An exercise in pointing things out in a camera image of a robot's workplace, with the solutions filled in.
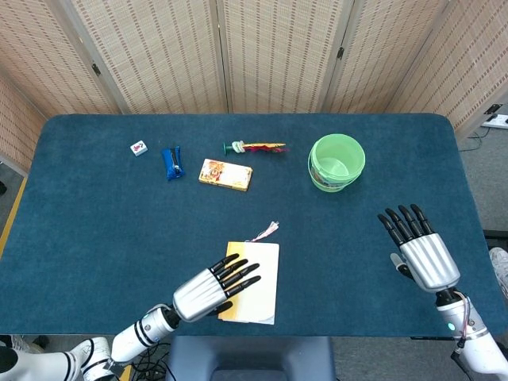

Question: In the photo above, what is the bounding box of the green plastic bucket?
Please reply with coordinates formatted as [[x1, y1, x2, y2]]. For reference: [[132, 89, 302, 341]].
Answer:
[[307, 133, 366, 194]]

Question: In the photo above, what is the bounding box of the white power strip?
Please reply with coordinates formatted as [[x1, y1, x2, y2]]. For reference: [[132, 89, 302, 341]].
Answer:
[[480, 114, 508, 129]]

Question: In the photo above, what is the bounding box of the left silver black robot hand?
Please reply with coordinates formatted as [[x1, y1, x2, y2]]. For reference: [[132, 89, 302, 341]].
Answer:
[[172, 253, 262, 322]]

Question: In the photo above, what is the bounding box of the colourful feather shuttlecock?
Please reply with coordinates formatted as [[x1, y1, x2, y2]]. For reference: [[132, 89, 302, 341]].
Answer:
[[221, 140, 290, 156]]

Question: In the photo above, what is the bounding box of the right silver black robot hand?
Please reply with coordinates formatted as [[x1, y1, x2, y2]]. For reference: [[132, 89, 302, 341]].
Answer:
[[376, 204, 461, 294]]

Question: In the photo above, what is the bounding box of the black floor cable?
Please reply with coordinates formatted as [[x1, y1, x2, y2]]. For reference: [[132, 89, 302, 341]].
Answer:
[[460, 125, 494, 152]]

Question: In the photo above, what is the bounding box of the white sneaker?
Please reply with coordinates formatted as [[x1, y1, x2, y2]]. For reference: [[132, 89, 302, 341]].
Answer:
[[10, 334, 48, 354], [488, 246, 508, 301]]

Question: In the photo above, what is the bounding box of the white notebook with red stamps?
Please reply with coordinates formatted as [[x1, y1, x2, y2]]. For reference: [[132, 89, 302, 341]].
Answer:
[[217, 241, 280, 325]]

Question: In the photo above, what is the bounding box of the dark blue table cloth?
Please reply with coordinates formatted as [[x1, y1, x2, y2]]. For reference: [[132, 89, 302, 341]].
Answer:
[[0, 114, 508, 338]]

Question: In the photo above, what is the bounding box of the blue white bookmark pink tassel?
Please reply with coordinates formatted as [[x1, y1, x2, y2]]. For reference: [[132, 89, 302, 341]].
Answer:
[[244, 221, 280, 243]]

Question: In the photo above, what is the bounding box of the pink black wrist cable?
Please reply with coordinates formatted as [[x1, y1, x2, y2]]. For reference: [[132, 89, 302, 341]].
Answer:
[[452, 291, 478, 358]]

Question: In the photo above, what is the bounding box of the blue toy pack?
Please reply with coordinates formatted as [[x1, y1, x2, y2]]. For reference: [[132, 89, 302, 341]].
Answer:
[[160, 145, 186, 182]]

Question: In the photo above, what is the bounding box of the woven folding screen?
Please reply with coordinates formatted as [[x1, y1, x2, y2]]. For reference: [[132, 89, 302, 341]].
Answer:
[[0, 0, 508, 174]]

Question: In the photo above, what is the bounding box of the yellow curry box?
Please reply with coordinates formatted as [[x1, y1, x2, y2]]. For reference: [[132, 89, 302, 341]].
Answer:
[[198, 158, 254, 192]]

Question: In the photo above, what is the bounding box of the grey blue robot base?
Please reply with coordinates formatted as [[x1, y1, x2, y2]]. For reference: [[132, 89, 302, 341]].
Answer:
[[168, 336, 337, 381]]

